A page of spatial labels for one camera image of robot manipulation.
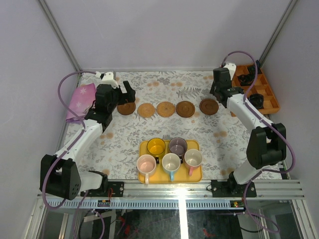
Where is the dark wooden coaster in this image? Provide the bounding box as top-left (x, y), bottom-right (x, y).
top-left (117, 102), bottom-right (136, 116)

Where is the brown wooden coaster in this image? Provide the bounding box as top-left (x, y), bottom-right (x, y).
top-left (176, 101), bottom-right (195, 118)
top-left (199, 99), bottom-right (219, 116)

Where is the woven rattan coaster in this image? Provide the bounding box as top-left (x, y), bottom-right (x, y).
top-left (156, 102), bottom-right (175, 118)
top-left (138, 103), bottom-right (156, 118)

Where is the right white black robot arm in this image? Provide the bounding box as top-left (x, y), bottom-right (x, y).
top-left (210, 66), bottom-right (287, 197)

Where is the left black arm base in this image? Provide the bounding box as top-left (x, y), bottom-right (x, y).
top-left (80, 171), bottom-right (124, 198)

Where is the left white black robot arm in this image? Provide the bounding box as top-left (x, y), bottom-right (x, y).
top-left (40, 81), bottom-right (136, 200)

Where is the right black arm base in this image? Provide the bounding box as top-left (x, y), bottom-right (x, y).
top-left (211, 171), bottom-right (248, 198)

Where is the yellow glass cup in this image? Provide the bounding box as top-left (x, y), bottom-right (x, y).
top-left (147, 138), bottom-right (166, 157)

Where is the pink purple folded cloth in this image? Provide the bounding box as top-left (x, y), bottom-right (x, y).
top-left (69, 83), bottom-right (96, 120)

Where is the black wrapped item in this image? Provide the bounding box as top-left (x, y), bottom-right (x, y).
top-left (256, 60), bottom-right (262, 74)
top-left (248, 94), bottom-right (264, 109)
top-left (237, 74), bottom-right (255, 86)

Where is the black wrapped item bottom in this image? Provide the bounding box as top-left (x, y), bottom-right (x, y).
top-left (248, 94), bottom-right (264, 109)

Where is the orange compartment tray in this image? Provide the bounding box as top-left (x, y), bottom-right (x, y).
top-left (232, 65), bottom-right (280, 115)

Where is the black wrapped item top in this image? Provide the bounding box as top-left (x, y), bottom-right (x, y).
top-left (256, 60), bottom-right (262, 74)

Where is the purple mug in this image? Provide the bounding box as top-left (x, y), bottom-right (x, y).
top-left (168, 137), bottom-right (187, 156)

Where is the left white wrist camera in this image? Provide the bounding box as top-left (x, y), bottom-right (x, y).
top-left (95, 71), bottom-right (119, 89)

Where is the blue handled white mug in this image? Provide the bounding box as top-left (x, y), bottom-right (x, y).
top-left (161, 153), bottom-right (181, 182)

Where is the aluminium front rail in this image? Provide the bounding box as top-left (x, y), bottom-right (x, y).
top-left (37, 178), bottom-right (306, 200)

